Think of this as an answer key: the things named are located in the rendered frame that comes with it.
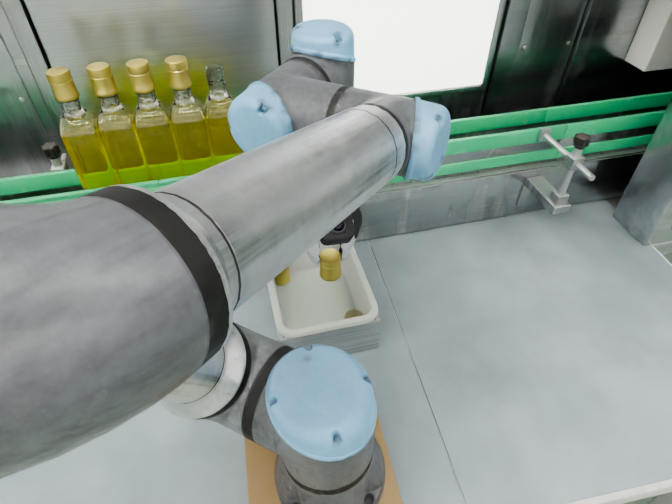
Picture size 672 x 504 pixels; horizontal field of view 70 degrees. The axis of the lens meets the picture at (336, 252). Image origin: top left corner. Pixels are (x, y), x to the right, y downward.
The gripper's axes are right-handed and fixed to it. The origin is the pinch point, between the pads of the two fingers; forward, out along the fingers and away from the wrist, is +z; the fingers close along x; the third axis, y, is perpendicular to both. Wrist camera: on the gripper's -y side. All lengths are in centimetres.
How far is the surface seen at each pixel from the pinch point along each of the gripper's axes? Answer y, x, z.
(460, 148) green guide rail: 22.8, -31.9, -2.4
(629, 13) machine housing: 43, -78, -18
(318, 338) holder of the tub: -7.4, 3.7, 10.5
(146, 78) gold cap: 24.2, 24.2, -22.0
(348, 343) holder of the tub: -7.3, -1.5, 13.7
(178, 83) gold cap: 24.0, 19.5, -20.8
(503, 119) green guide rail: 31, -45, -3
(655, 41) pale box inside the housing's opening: 37, -82, -14
